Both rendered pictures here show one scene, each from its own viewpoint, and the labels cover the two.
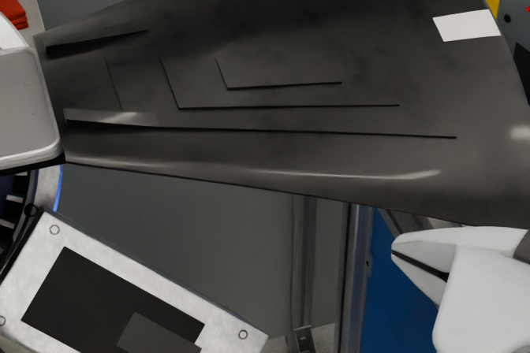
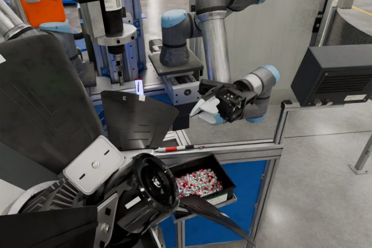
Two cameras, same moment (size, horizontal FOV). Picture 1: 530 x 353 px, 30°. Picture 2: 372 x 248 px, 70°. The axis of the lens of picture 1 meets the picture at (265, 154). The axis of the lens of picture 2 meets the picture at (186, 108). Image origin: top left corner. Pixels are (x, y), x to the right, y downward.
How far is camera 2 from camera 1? 55 cm
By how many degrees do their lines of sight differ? 61
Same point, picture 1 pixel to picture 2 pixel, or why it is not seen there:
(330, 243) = not seen: hidden behind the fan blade
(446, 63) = (149, 103)
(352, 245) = not seen: hidden behind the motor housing
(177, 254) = not seen: outside the picture
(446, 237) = (197, 107)
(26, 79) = (127, 154)
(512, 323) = (213, 106)
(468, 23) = (141, 97)
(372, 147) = (164, 116)
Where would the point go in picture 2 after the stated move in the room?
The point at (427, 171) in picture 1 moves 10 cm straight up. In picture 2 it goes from (169, 113) to (168, 82)
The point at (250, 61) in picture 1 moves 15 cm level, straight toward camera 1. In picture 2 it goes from (141, 120) to (201, 128)
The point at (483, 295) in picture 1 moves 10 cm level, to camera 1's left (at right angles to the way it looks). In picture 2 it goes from (207, 107) to (202, 130)
